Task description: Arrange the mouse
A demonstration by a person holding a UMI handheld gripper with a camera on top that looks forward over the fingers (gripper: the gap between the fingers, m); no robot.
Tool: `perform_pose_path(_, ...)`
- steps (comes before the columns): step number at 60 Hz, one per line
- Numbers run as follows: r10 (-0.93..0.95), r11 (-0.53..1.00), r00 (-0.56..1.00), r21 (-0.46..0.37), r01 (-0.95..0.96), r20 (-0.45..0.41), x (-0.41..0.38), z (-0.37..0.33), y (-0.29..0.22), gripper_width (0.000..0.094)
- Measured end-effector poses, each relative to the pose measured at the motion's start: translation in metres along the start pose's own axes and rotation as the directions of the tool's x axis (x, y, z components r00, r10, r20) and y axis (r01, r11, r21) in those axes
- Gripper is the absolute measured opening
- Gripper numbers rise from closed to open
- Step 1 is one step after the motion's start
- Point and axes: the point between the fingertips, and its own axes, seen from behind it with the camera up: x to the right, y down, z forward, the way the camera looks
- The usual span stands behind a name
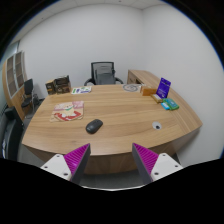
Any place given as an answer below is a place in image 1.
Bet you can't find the wooden side cabinet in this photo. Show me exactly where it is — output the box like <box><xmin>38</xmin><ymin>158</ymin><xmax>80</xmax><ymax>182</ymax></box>
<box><xmin>127</xmin><ymin>70</ymin><xmax>160</xmax><ymax>88</ymax></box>

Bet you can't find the black mesh office chair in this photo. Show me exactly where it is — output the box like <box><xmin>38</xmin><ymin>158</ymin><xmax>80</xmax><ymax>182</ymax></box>
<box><xmin>84</xmin><ymin>62</ymin><xmax>123</xmax><ymax>85</ymax></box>

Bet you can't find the white green leaflet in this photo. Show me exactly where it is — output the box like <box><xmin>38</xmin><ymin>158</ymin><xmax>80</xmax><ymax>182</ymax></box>
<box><xmin>71</xmin><ymin>86</ymin><xmax>92</xmax><ymax>95</ymax></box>

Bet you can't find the desk cable grommet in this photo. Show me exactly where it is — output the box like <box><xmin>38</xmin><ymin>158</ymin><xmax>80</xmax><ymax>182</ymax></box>
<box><xmin>152</xmin><ymin>122</ymin><xmax>162</xmax><ymax>130</ymax></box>

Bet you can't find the black visitor chair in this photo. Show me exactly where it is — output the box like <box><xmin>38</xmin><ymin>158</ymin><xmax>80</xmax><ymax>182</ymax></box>
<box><xmin>21</xmin><ymin>79</ymin><xmax>39</xmax><ymax>110</ymax></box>

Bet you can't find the green packet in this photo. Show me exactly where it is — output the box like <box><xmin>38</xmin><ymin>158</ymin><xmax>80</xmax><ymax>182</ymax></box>
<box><xmin>163</xmin><ymin>98</ymin><xmax>179</xmax><ymax>110</ymax></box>

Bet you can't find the black computer mouse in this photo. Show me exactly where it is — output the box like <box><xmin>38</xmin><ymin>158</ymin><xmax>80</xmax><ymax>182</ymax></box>
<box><xmin>86</xmin><ymin>119</ymin><xmax>103</xmax><ymax>134</ymax></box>

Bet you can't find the orange cardboard box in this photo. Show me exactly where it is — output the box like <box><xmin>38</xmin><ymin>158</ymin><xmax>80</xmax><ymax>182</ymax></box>
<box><xmin>141</xmin><ymin>86</ymin><xmax>157</xmax><ymax>96</ymax></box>

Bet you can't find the small yellow box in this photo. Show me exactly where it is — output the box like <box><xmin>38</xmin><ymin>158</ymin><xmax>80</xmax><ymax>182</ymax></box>
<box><xmin>151</xmin><ymin>94</ymin><xmax>163</xmax><ymax>103</ymax></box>

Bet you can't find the cartoon printed mouse pad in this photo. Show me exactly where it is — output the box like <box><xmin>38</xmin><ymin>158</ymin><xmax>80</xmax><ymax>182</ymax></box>
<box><xmin>50</xmin><ymin>101</ymin><xmax>84</xmax><ymax>122</ymax></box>

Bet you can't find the purple standing card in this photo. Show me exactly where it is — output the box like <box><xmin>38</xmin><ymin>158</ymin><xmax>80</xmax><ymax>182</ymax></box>
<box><xmin>156</xmin><ymin>78</ymin><xmax>171</xmax><ymax>98</ymax></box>

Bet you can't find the blue small packet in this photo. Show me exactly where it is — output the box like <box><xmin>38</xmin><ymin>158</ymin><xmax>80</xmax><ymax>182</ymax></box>
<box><xmin>161</xmin><ymin>102</ymin><xmax>170</xmax><ymax>110</ymax></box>

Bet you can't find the wooden bookshelf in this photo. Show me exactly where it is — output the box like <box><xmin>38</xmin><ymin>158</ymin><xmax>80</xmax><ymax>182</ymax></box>
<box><xmin>2</xmin><ymin>51</ymin><xmax>27</xmax><ymax>119</ymax></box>

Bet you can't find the dark brown open box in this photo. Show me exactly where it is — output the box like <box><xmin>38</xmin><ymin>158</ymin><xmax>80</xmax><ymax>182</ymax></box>
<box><xmin>54</xmin><ymin>76</ymin><xmax>71</xmax><ymax>94</ymax></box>

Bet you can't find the small brown box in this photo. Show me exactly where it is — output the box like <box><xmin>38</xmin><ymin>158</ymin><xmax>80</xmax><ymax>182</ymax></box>
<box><xmin>45</xmin><ymin>80</ymin><xmax>56</xmax><ymax>95</ymax></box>

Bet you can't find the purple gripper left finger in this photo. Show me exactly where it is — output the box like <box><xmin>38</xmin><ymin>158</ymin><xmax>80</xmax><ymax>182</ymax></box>
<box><xmin>42</xmin><ymin>144</ymin><xmax>91</xmax><ymax>184</ymax></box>

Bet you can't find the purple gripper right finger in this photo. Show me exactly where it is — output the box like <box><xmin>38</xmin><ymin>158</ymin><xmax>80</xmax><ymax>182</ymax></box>
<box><xmin>132</xmin><ymin>143</ymin><xmax>182</xmax><ymax>185</ymax></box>

